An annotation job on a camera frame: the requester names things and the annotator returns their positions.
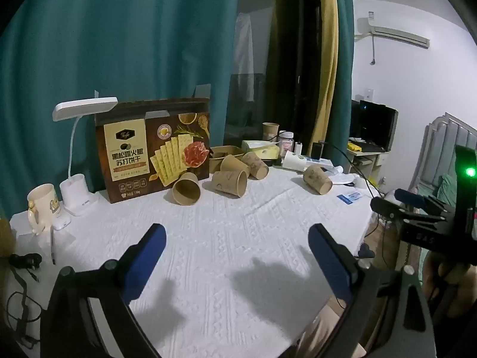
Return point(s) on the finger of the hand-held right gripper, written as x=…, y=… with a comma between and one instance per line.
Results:
x=410, y=197
x=387, y=207

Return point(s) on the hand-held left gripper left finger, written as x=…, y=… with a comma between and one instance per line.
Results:
x=146, y=259

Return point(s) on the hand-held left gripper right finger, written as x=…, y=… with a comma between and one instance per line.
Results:
x=329, y=263

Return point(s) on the person's right hand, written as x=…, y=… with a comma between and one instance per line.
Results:
x=452, y=287

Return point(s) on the green bedding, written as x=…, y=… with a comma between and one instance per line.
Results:
x=447, y=191

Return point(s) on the blue card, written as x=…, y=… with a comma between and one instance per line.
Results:
x=349, y=197

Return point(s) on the white computer desk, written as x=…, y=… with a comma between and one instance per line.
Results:
x=369, y=160

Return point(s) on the white papers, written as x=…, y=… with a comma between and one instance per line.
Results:
x=343, y=177

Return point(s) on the grey padded headboard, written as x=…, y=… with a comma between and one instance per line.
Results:
x=439, y=141

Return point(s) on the person's beige trouser leg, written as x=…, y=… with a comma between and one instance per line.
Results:
x=320, y=330

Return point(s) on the brown paper cup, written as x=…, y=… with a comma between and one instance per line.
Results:
x=186, y=192
x=317, y=179
x=229, y=183
x=234, y=165
x=270, y=131
x=255, y=164

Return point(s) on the white textured tablecloth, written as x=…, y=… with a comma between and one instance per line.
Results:
x=223, y=238

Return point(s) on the black monitor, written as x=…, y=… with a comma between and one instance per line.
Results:
x=374, y=125

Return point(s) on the white desk lamp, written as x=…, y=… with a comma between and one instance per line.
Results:
x=80, y=194

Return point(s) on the dark pen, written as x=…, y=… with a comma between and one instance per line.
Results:
x=52, y=246

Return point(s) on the white power strip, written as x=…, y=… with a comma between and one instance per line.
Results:
x=298, y=162

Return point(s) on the brown cracker box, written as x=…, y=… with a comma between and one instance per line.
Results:
x=156, y=153

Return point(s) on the cream cartoon mug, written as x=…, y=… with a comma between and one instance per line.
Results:
x=41, y=203

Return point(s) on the white-lidded jar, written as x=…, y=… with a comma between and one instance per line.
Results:
x=286, y=141

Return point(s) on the yellow tissue box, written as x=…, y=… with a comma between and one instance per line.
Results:
x=262, y=149

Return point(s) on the brown paper food box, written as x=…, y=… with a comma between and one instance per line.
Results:
x=223, y=151

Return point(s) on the narrow teal curtain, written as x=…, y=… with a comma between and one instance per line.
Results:
x=344, y=63

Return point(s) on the white air conditioner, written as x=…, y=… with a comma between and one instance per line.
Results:
x=391, y=33

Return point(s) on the yellow curtain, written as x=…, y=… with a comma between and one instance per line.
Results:
x=329, y=44

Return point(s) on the white wall socket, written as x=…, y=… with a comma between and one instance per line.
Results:
x=369, y=93

